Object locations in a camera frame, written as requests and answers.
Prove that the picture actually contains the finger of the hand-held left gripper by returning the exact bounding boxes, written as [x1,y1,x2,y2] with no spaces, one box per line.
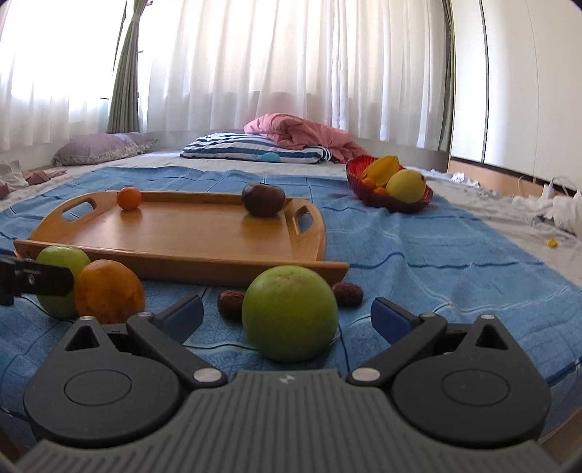
[0,254,75,306]

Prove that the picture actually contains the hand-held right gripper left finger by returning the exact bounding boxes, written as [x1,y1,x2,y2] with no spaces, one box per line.
[64,293,228,390]

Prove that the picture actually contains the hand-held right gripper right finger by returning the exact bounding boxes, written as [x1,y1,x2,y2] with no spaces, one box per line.
[346,298,518,388]

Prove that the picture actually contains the small green apple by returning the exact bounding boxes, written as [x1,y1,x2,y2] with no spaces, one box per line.
[35,246,92,319]

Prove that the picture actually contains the red date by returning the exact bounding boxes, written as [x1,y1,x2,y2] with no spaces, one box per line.
[217,290,246,321]
[331,282,363,306]

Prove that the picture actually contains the orange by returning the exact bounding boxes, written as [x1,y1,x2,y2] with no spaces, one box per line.
[74,259,146,325]

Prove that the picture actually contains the wooden tray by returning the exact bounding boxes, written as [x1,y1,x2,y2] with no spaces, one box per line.
[13,190,350,287]

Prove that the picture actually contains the large green apple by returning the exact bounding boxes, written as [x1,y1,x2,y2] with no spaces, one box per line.
[241,265,339,363]

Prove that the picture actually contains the blue checked blanket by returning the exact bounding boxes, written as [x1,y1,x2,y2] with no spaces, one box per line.
[0,166,582,442]

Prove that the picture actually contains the pink cloth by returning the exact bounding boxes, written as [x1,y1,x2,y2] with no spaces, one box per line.
[23,168,67,186]

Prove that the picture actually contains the white cloth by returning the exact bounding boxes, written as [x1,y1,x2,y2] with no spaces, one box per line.
[0,159,29,192]

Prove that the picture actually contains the grey bed sheet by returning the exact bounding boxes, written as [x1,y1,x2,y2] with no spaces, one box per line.
[0,146,582,292]

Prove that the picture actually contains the yellow mango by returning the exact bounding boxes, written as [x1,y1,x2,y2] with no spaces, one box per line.
[386,167,427,204]

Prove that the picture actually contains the dark purple round fruit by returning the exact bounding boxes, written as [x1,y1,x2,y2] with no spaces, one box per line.
[241,182,287,218]

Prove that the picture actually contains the purple pillow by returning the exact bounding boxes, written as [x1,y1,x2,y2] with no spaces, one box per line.
[52,133,159,167]

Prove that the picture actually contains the yellow star fruit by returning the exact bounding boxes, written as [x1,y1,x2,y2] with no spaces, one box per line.
[359,155,403,187]

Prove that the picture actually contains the red glass bowl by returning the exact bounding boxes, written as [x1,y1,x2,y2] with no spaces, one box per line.
[346,155,434,214]

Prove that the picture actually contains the white cloth strip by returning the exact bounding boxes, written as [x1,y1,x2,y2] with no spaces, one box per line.
[427,168,483,190]

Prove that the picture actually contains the blue white striped pillow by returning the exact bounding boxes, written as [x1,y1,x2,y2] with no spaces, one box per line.
[180,132,332,164]

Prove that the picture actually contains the white crumpled clothes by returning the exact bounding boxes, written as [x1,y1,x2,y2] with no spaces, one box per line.
[511,188,582,238]

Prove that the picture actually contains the green curtain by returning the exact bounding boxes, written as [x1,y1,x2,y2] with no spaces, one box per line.
[105,0,146,135]
[437,0,457,153]

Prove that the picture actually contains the pink quilt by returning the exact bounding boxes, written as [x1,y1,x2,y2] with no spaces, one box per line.
[244,114,371,163]

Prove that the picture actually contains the white sheer curtain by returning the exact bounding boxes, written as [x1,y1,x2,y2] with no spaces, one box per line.
[0,0,130,153]
[136,0,449,151]

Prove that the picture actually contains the white wardrobe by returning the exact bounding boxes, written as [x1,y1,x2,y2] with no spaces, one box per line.
[448,0,582,185]

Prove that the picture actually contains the white cable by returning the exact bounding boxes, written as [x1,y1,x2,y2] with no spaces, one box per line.
[518,175,571,201]

